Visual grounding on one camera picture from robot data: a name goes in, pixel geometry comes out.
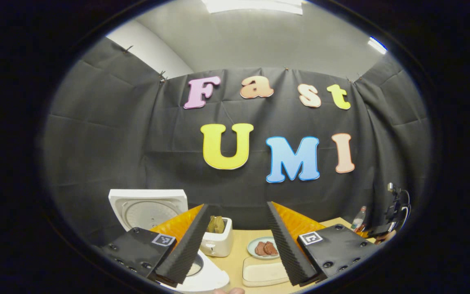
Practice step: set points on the glass rice tray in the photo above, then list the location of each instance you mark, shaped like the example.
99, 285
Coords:
247, 277

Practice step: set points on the toasted bread slice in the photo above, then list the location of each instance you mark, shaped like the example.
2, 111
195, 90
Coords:
219, 224
210, 224

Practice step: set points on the brown meat slice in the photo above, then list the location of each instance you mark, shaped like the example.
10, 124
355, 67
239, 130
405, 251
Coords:
260, 248
271, 248

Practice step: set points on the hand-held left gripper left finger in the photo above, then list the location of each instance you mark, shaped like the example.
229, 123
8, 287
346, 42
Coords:
186, 249

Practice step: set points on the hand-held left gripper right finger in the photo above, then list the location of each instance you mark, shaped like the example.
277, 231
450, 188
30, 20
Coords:
290, 249

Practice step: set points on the large ceiling light panel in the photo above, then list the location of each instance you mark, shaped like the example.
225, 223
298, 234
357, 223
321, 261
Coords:
251, 5

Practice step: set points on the small ceiling light panel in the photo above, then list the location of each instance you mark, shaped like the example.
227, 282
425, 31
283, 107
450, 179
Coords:
377, 45

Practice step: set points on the white rice cooker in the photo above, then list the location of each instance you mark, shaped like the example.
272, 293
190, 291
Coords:
149, 200

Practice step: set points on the white toaster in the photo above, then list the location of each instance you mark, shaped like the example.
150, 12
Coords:
218, 244

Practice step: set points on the clear plastic bottle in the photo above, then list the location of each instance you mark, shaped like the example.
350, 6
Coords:
358, 220

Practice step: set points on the black backdrop cloth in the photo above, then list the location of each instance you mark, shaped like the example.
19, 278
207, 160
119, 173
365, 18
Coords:
104, 143

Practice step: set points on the pale blue plate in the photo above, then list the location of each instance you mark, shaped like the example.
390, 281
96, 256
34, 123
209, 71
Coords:
251, 245

